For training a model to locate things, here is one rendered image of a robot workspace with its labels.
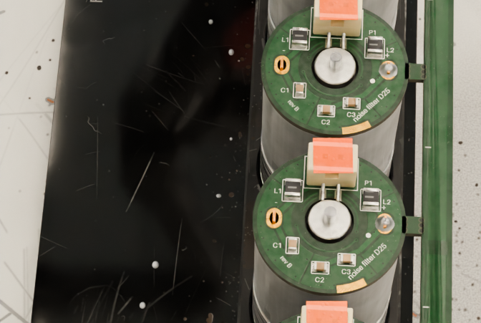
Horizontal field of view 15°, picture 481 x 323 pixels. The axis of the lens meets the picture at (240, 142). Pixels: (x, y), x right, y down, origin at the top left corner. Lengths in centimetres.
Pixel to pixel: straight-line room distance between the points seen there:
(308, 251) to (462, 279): 7
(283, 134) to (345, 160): 2
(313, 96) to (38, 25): 10
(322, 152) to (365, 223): 1
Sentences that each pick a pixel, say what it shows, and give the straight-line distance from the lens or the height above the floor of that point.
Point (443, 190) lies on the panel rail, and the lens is 30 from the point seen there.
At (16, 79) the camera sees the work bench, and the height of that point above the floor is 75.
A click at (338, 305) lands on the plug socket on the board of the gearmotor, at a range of 29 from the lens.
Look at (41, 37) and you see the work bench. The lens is 38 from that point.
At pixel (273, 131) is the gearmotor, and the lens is 32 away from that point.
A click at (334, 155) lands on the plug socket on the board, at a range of 30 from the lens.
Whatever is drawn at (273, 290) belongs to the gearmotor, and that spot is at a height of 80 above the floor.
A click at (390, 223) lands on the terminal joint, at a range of 30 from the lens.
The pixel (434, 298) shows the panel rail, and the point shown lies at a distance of 29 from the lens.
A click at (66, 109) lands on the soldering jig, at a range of 36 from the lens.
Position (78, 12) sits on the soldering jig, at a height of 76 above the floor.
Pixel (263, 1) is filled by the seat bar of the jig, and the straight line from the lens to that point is 36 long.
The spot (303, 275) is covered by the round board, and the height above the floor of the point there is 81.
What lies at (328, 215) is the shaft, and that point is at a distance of 29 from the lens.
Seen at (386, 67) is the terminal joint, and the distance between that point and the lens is 31.
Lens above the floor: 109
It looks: 65 degrees down
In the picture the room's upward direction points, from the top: straight up
